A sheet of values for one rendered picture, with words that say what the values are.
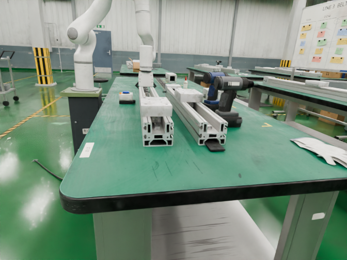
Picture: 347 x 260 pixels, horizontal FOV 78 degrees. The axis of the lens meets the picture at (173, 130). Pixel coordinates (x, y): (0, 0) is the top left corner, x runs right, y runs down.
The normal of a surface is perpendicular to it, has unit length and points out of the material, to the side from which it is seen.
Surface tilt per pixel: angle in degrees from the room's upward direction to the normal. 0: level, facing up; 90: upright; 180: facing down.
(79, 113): 90
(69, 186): 0
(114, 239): 90
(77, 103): 90
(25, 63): 90
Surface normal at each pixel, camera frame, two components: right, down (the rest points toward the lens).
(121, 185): 0.04, -0.94
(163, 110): 0.17, 0.33
